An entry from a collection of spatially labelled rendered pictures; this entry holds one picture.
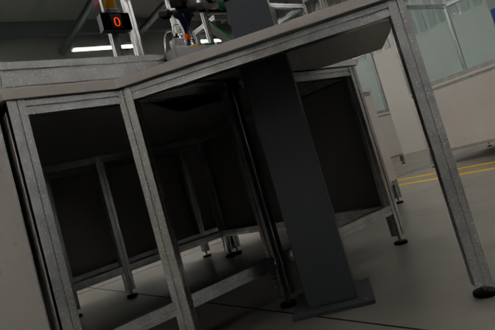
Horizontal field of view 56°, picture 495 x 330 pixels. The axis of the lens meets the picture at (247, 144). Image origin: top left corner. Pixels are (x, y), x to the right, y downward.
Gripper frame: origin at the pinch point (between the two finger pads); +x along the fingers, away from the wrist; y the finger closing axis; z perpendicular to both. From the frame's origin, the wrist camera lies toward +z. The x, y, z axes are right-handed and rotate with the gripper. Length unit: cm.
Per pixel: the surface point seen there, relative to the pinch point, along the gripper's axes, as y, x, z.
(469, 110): 207, 66, -348
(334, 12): 53, 15, 47
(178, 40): -4.9, 5.0, -4.5
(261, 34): 33, 17, 46
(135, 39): -62, -22, -113
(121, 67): -14.7, 17.4, 33.9
